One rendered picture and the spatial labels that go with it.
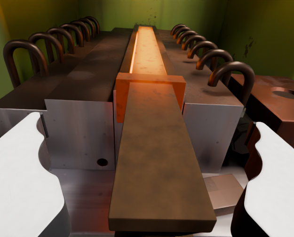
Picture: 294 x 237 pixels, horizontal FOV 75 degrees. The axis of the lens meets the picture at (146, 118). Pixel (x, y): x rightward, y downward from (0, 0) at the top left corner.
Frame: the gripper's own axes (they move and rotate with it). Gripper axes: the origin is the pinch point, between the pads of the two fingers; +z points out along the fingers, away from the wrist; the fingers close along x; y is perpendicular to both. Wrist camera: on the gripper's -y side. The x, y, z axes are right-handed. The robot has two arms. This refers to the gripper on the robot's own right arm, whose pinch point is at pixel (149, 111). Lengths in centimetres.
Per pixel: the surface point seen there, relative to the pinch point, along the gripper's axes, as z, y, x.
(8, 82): 16.7, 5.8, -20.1
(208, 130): 2.7, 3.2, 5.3
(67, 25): 21.8, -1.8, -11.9
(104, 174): 2.2, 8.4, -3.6
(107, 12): 51, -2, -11
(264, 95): 7.7, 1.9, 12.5
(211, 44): 13.8, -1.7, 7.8
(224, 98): 3.9, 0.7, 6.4
